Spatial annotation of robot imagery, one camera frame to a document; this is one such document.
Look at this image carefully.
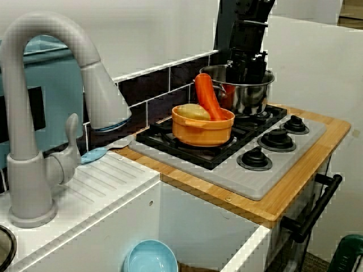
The dark tile backsplash white rail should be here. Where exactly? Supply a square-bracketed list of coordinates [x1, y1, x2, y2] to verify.
[82, 49, 221, 154]

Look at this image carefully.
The light blue grey spatula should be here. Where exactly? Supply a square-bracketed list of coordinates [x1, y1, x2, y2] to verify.
[79, 135, 134, 165]

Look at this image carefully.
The teal box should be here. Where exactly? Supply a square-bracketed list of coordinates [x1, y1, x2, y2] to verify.
[0, 35, 86, 171]

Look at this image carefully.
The orange toy carrot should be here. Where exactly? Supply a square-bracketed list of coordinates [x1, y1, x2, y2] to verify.
[194, 73, 225, 122]

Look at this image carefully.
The black stove knob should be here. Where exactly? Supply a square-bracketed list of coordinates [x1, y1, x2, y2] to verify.
[257, 127, 297, 152]
[280, 114, 310, 135]
[237, 146, 273, 171]

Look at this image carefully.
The grey toy faucet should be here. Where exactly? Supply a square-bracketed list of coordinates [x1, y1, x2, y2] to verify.
[0, 11, 133, 229]

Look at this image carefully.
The grey toy stove plate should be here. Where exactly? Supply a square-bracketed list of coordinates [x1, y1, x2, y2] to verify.
[128, 113, 327, 202]

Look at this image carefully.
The white toy kitchen cabinet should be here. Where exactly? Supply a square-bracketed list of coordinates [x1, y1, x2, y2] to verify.
[0, 103, 352, 272]

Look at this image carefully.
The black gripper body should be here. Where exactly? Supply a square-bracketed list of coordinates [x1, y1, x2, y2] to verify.
[226, 48, 269, 72]

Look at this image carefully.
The yellow toy potato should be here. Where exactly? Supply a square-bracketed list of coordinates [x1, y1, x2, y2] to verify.
[176, 103, 211, 121]

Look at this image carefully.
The stainless steel pot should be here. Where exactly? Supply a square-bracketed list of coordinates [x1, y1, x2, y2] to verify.
[199, 64, 276, 117]

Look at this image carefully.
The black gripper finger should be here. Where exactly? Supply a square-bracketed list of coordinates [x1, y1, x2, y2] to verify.
[226, 68, 248, 83]
[249, 67, 267, 83]

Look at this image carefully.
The orange plastic bowl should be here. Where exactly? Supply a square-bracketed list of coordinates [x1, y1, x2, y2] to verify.
[171, 104, 236, 147]

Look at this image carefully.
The black burner grate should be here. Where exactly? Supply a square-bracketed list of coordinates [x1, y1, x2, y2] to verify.
[135, 103, 290, 171]

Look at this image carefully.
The small metal bowl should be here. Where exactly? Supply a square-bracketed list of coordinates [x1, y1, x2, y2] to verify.
[0, 225, 17, 272]

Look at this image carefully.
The light blue bowl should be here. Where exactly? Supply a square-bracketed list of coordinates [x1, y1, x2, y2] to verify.
[123, 239, 179, 272]

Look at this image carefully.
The black oven door handle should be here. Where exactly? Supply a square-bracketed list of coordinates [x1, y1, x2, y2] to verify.
[280, 173, 343, 243]

